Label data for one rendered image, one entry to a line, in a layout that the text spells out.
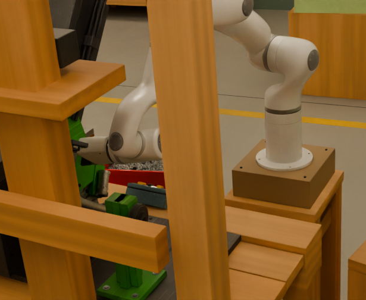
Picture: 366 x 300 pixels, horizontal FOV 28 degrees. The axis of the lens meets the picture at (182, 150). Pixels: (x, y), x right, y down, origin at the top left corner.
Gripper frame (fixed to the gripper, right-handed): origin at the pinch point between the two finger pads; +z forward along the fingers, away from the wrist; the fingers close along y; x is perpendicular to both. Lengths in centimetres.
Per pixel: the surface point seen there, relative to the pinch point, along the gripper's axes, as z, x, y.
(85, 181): 3.0, 4.4, -9.8
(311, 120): 65, -135, -283
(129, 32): 294, -283, -343
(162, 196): -4.5, 1.0, -37.4
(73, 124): 2.9, -10.0, -0.6
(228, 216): -25, 6, -46
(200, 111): -68, 12, 37
